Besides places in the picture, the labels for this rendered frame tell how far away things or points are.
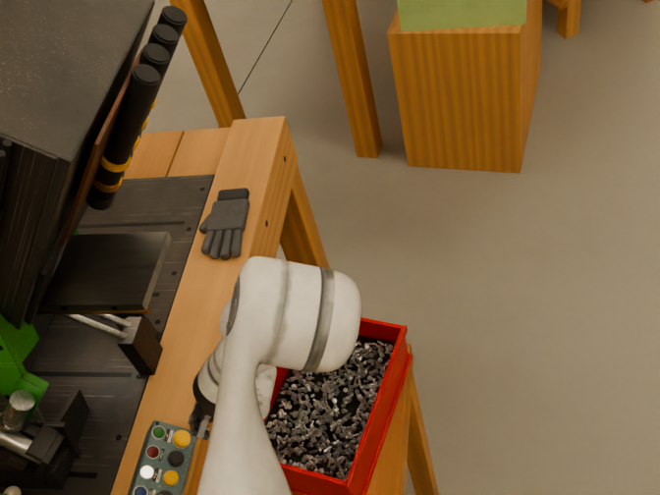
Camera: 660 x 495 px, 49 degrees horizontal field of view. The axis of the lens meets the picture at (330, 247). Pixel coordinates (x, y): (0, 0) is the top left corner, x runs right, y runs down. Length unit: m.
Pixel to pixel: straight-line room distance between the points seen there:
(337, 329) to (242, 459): 0.14
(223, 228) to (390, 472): 0.63
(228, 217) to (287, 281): 1.01
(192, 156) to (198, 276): 0.42
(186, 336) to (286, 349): 0.87
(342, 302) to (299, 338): 0.05
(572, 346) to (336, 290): 1.83
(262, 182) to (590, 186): 1.49
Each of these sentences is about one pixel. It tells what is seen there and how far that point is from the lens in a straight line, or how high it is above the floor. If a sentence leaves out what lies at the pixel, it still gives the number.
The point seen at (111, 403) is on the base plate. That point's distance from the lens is 1.45.
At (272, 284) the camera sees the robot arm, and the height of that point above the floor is 1.56.
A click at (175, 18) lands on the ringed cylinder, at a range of 1.15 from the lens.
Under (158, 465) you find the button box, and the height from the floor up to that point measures 0.94.
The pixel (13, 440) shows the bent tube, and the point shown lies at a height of 1.00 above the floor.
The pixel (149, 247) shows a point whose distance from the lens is 1.32.
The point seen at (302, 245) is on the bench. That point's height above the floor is 0.51.
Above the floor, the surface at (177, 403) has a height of 0.90.
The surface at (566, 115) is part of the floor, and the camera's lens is 3.14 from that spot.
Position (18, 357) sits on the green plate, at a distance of 1.27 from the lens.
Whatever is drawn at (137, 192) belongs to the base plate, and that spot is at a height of 0.90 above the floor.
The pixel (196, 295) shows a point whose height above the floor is 0.90.
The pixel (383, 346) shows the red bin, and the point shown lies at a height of 0.87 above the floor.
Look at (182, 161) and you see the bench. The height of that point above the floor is 0.88.
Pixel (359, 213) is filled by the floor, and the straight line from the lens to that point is 2.82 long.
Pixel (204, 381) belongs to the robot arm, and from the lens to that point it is 1.06.
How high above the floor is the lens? 2.01
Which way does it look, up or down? 47 degrees down
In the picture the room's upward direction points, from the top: 17 degrees counter-clockwise
